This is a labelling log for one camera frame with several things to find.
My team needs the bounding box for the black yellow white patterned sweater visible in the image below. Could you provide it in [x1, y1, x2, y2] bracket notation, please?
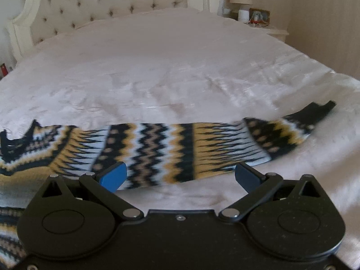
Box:
[1, 101, 335, 269]

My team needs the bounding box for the white satin bedspread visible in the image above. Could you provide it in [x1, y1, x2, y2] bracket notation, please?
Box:
[1, 8, 359, 269]

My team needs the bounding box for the right white nightstand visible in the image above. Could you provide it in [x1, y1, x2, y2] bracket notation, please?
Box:
[221, 7, 290, 43]

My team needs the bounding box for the cream tufted headboard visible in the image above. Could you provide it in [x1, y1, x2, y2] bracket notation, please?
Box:
[7, 0, 220, 62]

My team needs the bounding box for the right bedside picture frame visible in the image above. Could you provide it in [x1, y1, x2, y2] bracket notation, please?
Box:
[249, 8, 270, 26]

